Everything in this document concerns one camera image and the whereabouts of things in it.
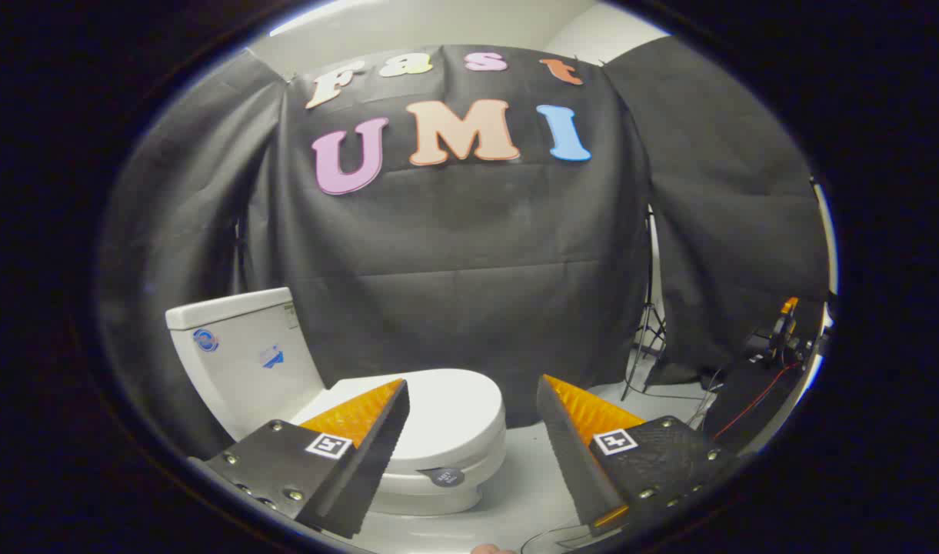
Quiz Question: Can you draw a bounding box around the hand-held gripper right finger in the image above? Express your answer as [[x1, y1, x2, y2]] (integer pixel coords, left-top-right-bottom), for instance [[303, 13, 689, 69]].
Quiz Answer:
[[536, 375, 739, 538]]

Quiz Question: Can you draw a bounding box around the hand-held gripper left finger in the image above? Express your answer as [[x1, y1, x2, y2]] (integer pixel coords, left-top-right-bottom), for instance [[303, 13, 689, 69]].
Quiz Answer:
[[204, 379, 410, 539]]

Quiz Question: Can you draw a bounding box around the white toilet lid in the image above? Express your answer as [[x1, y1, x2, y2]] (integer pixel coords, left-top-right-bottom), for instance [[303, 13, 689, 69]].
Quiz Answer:
[[294, 368, 507, 472]]

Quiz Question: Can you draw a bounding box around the white toilet with tank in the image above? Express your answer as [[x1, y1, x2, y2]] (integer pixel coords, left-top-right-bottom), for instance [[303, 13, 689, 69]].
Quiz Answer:
[[165, 287, 508, 516]]

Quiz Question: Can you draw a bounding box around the black tripod stand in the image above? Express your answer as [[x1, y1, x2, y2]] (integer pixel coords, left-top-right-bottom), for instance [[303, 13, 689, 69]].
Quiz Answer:
[[621, 208, 670, 401]]

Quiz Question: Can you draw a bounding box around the black backdrop cloth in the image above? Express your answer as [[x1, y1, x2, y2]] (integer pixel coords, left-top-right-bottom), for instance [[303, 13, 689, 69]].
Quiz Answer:
[[100, 45, 830, 462]]

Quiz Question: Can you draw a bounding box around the orange and black device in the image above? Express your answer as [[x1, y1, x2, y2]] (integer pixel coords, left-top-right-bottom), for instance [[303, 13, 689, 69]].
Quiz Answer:
[[746, 296, 824, 370]]

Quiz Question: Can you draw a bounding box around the white cable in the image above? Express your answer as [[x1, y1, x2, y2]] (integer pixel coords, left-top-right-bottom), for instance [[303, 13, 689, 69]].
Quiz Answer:
[[686, 368, 725, 430]]

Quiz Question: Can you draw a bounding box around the red cable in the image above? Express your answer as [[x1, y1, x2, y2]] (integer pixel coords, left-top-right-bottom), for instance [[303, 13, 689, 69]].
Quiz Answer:
[[711, 362, 801, 443]]

